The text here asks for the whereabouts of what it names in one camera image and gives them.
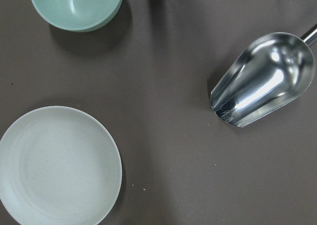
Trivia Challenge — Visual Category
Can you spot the mint green bowl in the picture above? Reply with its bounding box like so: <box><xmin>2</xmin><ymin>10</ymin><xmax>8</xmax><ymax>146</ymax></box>
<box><xmin>31</xmin><ymin>0</ymin><xmax>123</xmax><ymax>32</ymax></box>

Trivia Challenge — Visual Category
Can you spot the cream round plate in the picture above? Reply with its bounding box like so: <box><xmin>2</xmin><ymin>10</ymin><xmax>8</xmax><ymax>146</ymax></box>
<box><xmin>0</xmin><ymin>106</ymin><xmax>122</xmax><ymax>225</ymax></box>

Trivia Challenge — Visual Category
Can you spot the steel scoop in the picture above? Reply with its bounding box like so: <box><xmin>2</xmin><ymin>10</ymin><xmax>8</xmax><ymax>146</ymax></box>
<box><xmin>210</xmin><ymin>26</ymin><xmax>317</xmax><ymax>127</ymax></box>

